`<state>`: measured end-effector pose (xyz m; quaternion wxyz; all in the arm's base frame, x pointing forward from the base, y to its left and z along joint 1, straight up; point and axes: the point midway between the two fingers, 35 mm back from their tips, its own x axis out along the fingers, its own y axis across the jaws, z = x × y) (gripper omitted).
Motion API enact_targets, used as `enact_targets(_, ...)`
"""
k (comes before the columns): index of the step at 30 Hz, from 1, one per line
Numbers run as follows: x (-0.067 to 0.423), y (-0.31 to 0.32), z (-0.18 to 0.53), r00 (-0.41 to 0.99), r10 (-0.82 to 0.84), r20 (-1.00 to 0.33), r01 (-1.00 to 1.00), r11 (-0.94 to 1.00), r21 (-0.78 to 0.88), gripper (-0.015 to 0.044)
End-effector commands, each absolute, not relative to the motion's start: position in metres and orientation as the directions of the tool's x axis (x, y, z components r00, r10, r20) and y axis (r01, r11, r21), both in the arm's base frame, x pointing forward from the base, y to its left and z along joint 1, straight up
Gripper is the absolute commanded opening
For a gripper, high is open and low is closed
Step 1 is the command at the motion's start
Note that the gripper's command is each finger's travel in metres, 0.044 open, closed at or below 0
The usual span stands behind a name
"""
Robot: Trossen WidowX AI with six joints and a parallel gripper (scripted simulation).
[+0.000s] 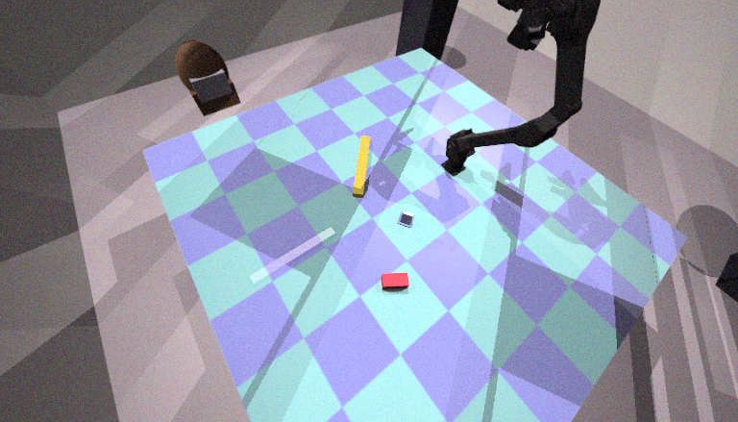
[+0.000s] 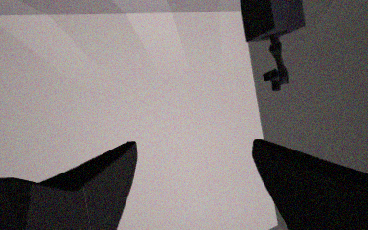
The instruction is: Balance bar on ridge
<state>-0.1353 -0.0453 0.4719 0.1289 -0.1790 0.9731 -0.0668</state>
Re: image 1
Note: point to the red rectangular block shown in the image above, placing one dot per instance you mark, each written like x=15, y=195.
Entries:
x=394, y=281

